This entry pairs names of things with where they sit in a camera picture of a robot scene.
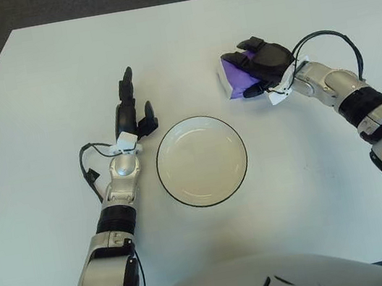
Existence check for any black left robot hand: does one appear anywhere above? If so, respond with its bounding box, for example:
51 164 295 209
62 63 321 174
104 62 161 145

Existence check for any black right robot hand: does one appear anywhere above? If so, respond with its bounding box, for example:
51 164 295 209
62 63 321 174
219 29 300 103

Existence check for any purple tissue paper pack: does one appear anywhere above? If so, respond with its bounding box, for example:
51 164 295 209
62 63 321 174
213 47 268 103

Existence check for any white plate with black rim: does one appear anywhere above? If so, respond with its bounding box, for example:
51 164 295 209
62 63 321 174
149 109 256 214

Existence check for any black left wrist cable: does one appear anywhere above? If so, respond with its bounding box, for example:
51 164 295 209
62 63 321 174
76 135 138 205

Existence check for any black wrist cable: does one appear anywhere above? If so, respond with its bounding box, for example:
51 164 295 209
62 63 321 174
286 24 367 92
76 135 138 205

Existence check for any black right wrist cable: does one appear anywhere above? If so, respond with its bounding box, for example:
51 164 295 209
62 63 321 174
286 24 367 92

